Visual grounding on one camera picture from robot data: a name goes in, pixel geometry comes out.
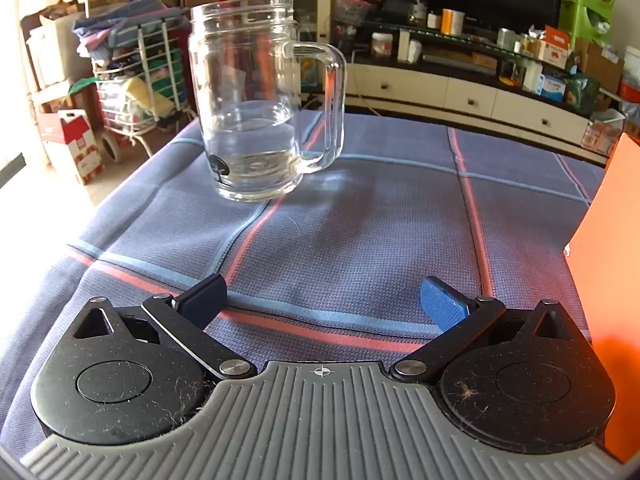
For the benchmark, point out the red and white carton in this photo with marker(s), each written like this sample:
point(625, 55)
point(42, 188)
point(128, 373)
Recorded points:
point(556, 47)

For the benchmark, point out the green stacking bins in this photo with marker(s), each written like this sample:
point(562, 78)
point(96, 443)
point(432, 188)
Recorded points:
point(585, 10)

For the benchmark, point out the brown cardboard boxes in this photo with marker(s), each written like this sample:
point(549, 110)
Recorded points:
point(52, 45)

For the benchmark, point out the white television cabinet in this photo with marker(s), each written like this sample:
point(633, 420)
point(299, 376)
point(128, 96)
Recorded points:
point(450, 90)

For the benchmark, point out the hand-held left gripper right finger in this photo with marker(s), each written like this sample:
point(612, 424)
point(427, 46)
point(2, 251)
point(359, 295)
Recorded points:
point(442, 305)

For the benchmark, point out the blue plaid blanket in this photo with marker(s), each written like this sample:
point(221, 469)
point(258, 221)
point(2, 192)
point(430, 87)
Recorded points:
point(350, 220)

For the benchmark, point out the white jar with red label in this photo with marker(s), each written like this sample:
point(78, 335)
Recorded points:
point(381, 45)

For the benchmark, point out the white and orange canister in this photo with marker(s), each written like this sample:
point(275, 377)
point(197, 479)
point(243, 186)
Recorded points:
point(453, 22)

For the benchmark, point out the blue and white box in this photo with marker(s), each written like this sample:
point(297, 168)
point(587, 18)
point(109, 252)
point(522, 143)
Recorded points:
point(553, 88)

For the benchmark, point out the red and white house-print box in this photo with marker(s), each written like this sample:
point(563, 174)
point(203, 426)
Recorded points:
point(70, 145)

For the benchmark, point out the pink plastic basket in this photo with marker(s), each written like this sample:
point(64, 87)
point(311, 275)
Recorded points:
point(352, 9)

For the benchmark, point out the clear glass mug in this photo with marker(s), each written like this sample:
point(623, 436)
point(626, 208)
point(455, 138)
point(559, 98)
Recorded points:
point(250, 110)

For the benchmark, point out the green foil bag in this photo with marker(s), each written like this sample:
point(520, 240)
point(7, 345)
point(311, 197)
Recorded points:
point(582, 92)

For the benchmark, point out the orange cardboard box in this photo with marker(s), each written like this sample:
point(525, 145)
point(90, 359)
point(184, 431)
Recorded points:
point(610, 270)

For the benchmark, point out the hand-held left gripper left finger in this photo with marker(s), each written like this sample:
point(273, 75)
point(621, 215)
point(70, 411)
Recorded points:
point(200, 301)

